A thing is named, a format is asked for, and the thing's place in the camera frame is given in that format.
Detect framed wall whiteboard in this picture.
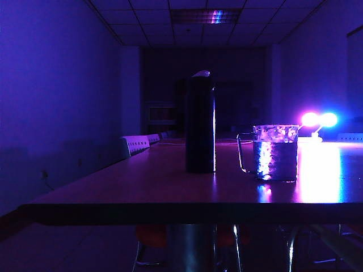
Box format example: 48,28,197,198
346,24,363,125

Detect metal table column leg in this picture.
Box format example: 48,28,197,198
167,223,216,272

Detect black thermos cup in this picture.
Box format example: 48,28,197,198
185,70,218,174

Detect twin head LED lamp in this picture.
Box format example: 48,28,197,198
301,112,339,137

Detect chrome chair leg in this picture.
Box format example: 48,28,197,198
284,226,302,272
231,225,242,272

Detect clear glass mug with handle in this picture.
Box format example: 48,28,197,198
237,124,301,183

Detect chrome chair frame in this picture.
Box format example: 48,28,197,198
308,223,363,264

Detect louvered ceiling light fixture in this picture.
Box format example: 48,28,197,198
171,8,242,25

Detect wall socket with cord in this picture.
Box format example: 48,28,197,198
41,169,56,190

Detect low glass door cabinet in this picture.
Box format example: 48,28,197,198
145,101,177,126

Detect red stool with chrome legs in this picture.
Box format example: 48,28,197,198
217,225,252,247
134,225,168,266

